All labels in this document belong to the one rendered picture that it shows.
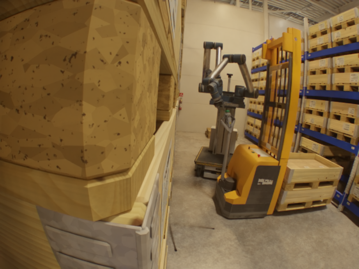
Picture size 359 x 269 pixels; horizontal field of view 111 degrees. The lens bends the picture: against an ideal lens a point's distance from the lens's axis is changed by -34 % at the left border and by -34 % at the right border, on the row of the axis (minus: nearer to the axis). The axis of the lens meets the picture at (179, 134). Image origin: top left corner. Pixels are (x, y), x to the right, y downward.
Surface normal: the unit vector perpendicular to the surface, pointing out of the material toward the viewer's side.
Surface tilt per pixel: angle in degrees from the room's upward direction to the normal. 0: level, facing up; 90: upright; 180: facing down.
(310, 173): 90
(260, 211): 90
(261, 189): 90
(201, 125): 90
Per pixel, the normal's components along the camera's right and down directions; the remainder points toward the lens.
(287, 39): 0.00, 0.22
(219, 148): -0.25, 0.19
